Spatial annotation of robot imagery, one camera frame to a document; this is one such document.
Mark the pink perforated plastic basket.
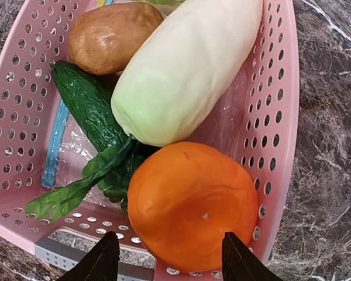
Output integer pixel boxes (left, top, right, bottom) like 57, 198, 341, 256
0, 1, 299, 270

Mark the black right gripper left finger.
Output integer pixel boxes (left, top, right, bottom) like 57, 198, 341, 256
58, 231, 120, 281

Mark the dark green leaf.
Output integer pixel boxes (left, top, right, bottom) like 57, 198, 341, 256
25, 137, 144, 221

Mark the orange persimmon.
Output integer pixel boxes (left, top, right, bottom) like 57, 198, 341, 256
128, 142, 259, 272

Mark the brown potato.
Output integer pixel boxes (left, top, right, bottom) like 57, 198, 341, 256
68, 2, 164, 76

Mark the white radish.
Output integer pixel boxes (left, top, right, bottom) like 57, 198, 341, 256
111, 0, 263, 147

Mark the green cucumber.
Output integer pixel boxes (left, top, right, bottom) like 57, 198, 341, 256
52, 60, 128, 152

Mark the zip bag inside basket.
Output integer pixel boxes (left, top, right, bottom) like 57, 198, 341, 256
40, 99, 135, 205

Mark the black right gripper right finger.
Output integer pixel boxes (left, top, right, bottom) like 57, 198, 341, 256
222, 232, 282, 281

